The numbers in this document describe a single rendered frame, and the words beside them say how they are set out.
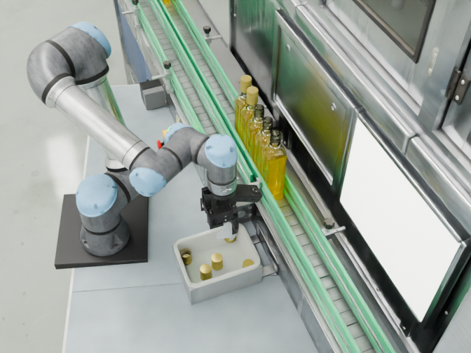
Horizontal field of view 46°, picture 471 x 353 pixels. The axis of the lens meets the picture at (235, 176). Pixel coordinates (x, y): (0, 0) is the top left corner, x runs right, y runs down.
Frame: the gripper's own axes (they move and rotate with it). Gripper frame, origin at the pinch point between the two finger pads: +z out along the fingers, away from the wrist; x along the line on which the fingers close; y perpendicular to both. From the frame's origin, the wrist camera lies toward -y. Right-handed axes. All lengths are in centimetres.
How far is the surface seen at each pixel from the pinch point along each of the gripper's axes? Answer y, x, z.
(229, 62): -33, -78, 4
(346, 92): -31, 0, -40
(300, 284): -11.7, 21.2, 4.3
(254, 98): -18.6, -26.1, -22.5
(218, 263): 4.6, 1.8, 11.2
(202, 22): -33, -110, 4
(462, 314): 7, 74, -81
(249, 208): -10.1, -9.2, 5.0
